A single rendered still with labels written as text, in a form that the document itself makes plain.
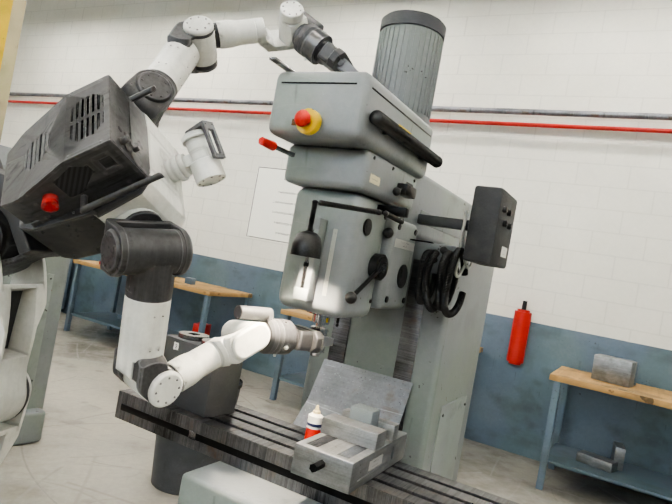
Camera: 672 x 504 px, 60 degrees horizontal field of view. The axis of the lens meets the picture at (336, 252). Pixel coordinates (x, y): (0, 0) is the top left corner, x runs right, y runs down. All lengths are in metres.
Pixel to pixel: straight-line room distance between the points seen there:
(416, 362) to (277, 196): 5.13
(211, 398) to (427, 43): 1.19
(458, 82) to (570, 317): 2.54
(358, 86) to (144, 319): 0.68
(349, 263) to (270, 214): 5.42
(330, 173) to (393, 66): 0.47
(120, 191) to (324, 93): 0.52
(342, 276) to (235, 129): 6.05
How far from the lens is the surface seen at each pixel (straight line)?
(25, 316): 1.53
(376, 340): 1.89
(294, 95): 1.44
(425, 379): 1.84
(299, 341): 1.48
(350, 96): 1.36
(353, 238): 1.44
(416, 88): 1.77
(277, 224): 6.75
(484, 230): 1.62
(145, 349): 1.21
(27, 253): 1.41
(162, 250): 1.15
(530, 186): 5.75
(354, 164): 1.42
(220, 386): 1.70
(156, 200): 1.23
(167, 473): 3.58
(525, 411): 5.70
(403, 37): 1.81
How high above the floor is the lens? 1.46
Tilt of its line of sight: 1 degrees up
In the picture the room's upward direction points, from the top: 10 degrees clockwise
